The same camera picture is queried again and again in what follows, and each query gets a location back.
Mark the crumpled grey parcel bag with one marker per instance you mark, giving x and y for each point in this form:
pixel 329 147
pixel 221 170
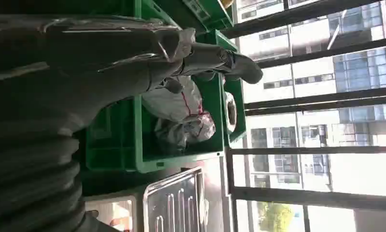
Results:
pixel 192 131

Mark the flat steel tray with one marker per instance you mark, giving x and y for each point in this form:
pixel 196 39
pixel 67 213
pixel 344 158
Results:
pixel 116 214

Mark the ribbed grey left robot arm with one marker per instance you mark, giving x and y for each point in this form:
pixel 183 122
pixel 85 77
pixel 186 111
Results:
pixel 29 179

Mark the green tree outside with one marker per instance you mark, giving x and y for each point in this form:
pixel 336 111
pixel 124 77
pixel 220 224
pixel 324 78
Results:
pixel 276 217

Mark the ribbed steel tray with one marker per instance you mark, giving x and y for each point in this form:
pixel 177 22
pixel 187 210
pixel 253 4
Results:
pixel 176 205

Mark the white parcel bag red print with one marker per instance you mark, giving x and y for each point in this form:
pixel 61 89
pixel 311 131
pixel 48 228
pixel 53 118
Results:
pixel 170 102

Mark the white round parcel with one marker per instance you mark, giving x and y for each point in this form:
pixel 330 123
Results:
pixel 231 112

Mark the large green plastic crate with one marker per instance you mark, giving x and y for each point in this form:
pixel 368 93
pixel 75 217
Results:
pixel 212 105

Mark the white building outside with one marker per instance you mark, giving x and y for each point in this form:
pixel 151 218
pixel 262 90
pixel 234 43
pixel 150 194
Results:
pixel 311 35

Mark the green plastic crate with label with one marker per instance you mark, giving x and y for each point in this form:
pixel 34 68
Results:
pixel 216 16

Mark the black window frame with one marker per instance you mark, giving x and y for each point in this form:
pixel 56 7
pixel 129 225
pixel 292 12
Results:
pixel 308 194

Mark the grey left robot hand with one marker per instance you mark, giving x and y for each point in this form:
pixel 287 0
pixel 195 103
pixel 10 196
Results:
pixel 84 64

